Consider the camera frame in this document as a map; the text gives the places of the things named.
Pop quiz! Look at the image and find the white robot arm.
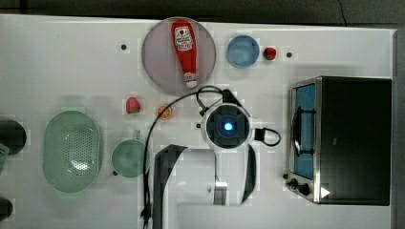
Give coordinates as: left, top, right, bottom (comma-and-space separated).
151, 86, 282, 229

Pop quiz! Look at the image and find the black toaster oven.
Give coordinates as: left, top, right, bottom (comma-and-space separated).
284, 76, 393, 206

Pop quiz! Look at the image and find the toy orange half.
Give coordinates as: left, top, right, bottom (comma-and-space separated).
156, 104, 173, 120

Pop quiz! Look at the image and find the toy strawberry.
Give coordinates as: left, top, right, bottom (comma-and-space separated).
126, 97, 141, 115

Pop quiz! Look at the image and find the grey round plate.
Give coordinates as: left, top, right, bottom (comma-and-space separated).
141, 17, 216, 93

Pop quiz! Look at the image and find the blue bowl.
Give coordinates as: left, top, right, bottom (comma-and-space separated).
226, 35, 260, 69

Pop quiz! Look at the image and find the red ketchup bottle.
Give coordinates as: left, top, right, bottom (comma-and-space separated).
171, 19, 198, 89

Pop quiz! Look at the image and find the green mug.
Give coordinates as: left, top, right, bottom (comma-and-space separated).
111, 130, 150, 177

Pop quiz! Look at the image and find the red toy apple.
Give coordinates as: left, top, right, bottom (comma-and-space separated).
264, 47, 277, 61

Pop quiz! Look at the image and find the green oval colander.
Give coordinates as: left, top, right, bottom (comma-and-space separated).
42, 110, 102, 193

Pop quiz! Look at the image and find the black frying pan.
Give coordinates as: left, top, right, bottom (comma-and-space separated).
0, 120, 27, 156

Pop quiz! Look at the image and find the green spatula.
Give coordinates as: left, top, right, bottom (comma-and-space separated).
0, 143, 10, 173

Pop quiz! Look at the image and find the dark round cup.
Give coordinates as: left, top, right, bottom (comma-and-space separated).
0, 198, 13, 221

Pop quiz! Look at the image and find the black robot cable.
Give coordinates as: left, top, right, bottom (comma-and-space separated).
140, 85, 224, 229

